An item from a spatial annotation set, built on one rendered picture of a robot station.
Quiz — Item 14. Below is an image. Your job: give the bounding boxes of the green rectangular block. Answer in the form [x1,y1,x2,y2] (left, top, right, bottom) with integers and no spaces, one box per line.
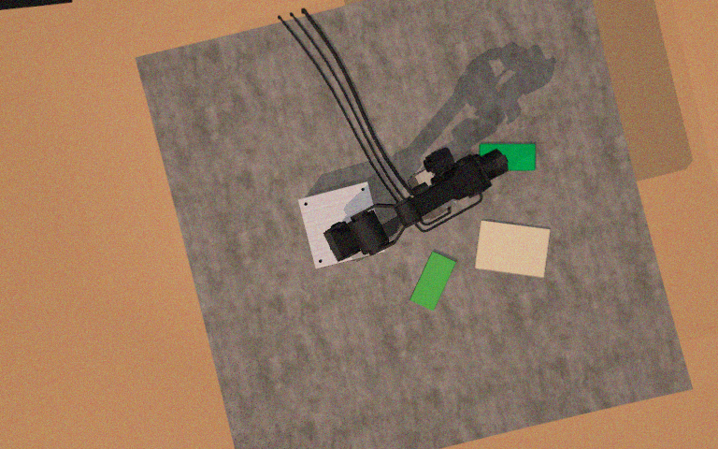
[409,251,456,311]
[480,143,536,171]

